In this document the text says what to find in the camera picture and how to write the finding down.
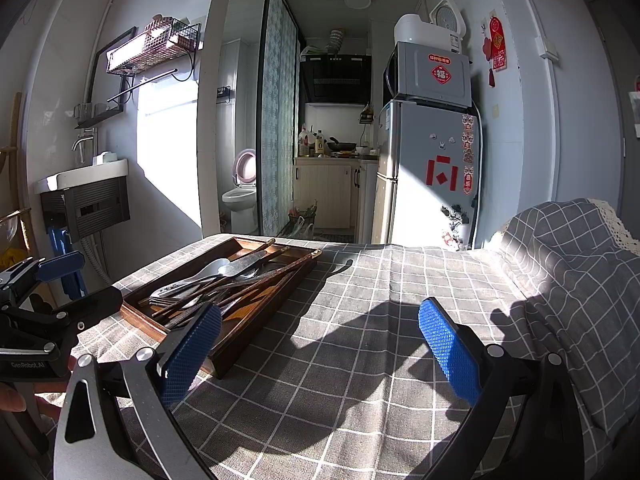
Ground person's left hand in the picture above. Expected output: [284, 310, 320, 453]
[0, 355, 78, 421]

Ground blue plastic rack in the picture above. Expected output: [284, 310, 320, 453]
[47, 227, 88, 301]

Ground brown wooden tray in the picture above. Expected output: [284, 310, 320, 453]
[120, 235, 323, 380]

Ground grey door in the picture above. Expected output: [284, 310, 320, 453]
[585, 0, 640, 221]

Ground white lace cloth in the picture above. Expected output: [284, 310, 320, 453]
[590, 199, 640, 256]

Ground red wall ornament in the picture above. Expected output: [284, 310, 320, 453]
[481, 10, 508, 88]

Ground small black wall shelf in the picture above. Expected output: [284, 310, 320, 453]
[74, 102, 126, 129]

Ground glass bowl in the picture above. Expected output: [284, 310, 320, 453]
[0, 209, 25, 253]

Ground white toilet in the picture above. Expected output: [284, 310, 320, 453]
[221, 149, 258, 236]

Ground grey drain hose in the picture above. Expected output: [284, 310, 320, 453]
[85, 232, 116, 286]

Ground plastic bags with vegetables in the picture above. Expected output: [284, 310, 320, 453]
[287, 200, 318, 238]

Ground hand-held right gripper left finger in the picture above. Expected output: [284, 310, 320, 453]
[52, 302, 223, 480]

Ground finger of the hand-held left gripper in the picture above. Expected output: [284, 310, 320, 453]
[0, 287, 123, 356]
[0, 251, 86, 307]

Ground black wire wall shelf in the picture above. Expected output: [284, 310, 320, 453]
[105, 17, 205, 106]

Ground white rice cooker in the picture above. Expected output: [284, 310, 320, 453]
[393, 0, 470, 53]

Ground silver refrigerator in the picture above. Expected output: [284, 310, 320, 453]
[371, 99, 483, 251]

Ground grey checked tablecloth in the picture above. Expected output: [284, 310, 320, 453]
[65, 199, 640, 480]

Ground patterned glass sliding door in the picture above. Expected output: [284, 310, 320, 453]
[256, 0, 301, 238]

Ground white washbasin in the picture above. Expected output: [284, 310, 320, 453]
[34, 158, 129, 196]

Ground hanging wall calendar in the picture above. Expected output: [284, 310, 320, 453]
[627, 75, 640, 138]

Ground metal table knife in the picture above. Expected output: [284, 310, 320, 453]
[217, 251, 282, 278]
[170, 304, 221, 332]

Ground grey microwave oven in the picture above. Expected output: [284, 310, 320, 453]
[382, 41, 472, 108]

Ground black range hood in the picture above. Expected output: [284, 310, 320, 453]
[300, 54, 373, 106]

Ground metal spoon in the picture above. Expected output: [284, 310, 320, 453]
[200, 267, 263, 291]

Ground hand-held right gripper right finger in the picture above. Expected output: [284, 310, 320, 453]
[419, 297, 608, 480]

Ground beige kitchen cabinet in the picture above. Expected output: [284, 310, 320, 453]
[293, 156, 378, 231]

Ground metal faucet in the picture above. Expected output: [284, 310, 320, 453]
[71, 129, 96, 163]

